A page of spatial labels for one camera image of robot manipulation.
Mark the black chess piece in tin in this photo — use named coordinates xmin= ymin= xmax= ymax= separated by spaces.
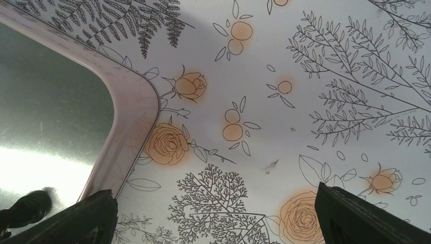
xmin=1 ymin=190 xmax=52 ymax=240

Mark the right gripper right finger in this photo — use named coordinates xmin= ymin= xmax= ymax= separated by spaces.
xmin=315 ymin=182 xmax=430 ymax=244

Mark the pink metal tin tray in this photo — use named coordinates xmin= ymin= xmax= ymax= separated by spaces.
xmin=1 ymin=1 xmax=160 ymax=215

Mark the floral table mat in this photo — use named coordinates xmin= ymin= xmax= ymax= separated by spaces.
xmin=1 ymin=1 xmax=430 ymax=243

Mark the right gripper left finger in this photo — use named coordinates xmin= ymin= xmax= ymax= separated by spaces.
xmin=1 ymin=190 xmax=118 ymax=243

